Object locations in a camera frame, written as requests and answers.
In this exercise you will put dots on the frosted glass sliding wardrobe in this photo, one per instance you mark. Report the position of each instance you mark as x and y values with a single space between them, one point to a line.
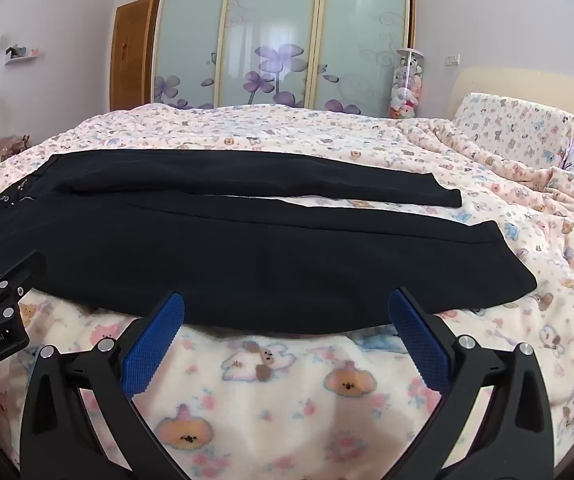
267 25

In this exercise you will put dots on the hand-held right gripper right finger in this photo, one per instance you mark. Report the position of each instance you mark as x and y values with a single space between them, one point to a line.
417 340

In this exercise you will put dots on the bear printed blanket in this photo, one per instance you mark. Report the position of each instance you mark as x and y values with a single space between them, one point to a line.
277 395

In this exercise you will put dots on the white wall socket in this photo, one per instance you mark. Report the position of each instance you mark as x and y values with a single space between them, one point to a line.
452 59

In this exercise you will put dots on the bear printed pillow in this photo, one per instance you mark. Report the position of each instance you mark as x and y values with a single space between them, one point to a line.
512 127

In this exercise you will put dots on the wooden door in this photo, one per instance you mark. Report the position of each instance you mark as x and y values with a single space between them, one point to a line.
132 55

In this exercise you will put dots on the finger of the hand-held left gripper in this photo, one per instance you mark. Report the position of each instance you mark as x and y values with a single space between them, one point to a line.
14 275

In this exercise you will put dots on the brown plush toys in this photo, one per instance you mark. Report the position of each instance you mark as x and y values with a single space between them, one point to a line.
13 147

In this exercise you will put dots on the black pants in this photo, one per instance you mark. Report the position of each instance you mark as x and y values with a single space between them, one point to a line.
267 260

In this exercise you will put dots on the clear cylinder of plush toys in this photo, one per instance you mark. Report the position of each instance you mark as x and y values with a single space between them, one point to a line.
407 87

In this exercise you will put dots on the beige headboard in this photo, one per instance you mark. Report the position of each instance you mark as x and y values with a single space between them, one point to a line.
517 85

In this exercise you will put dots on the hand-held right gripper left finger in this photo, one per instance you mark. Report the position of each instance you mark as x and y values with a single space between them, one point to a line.
154 342

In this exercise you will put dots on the white wall shelf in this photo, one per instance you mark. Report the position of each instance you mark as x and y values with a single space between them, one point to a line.
22 55

